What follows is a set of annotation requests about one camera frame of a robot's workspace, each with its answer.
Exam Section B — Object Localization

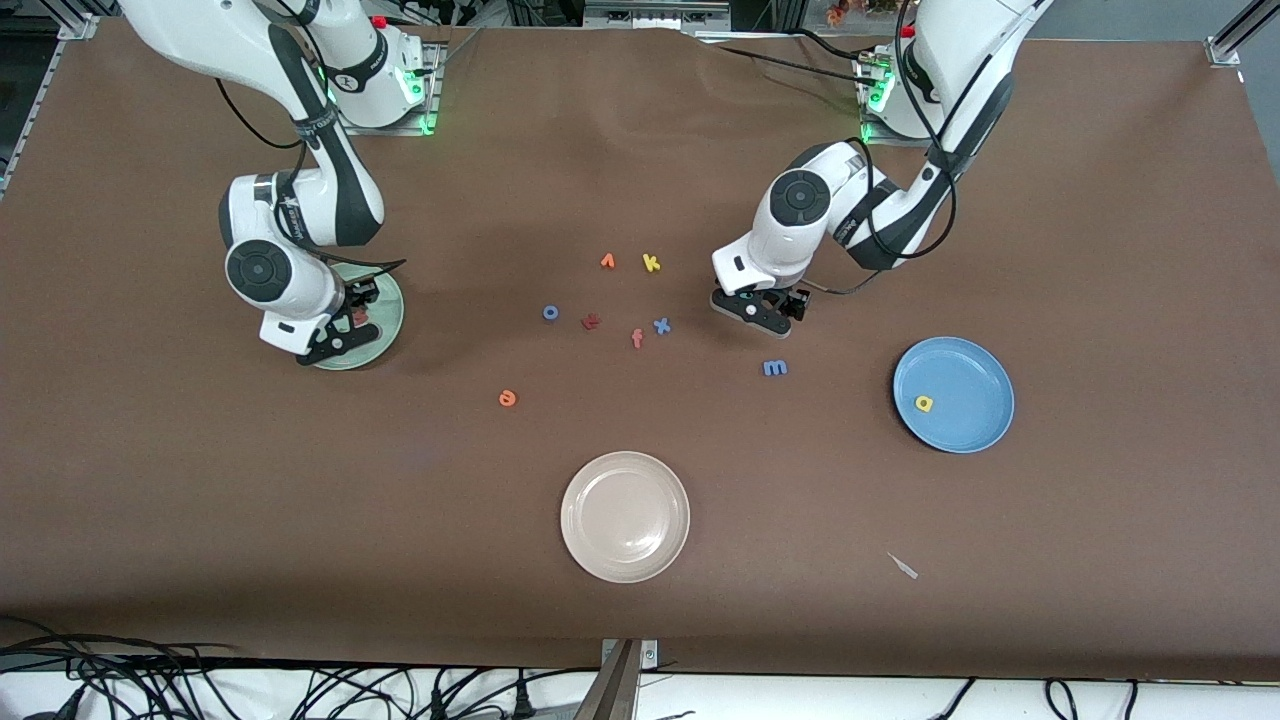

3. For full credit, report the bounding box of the green plate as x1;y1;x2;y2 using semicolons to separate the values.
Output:
312;264;405;372

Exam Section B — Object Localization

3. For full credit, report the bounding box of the blue plate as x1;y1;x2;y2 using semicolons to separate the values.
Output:
893;337;1015;454

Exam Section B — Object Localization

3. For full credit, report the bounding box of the brown table cover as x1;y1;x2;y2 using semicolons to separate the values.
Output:
0;18;1280;681

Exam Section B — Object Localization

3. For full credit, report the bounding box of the beige plate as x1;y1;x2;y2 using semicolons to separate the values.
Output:
560;451;691;584

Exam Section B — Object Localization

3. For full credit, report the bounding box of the grey metal pole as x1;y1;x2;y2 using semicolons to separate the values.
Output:
575;640;641;720

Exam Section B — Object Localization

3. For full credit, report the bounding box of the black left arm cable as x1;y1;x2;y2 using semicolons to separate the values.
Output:
805;0;959;298

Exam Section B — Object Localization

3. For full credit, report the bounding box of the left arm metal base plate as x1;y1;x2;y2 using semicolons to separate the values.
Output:
860;55;966;149

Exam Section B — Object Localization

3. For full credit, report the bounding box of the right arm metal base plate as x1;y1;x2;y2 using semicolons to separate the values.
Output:
333;40;444;136

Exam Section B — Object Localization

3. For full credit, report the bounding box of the black base cable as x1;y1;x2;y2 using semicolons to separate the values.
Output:
700;40;873;83

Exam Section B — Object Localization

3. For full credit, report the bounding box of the grey metal frame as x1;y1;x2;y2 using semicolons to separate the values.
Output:
583;0;733;33

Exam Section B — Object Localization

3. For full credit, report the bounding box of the aluminium frame rail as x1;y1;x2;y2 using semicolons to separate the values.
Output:
0;15;101;196

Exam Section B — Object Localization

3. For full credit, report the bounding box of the black cable tangle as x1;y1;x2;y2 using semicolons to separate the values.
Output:
0;620;601;720

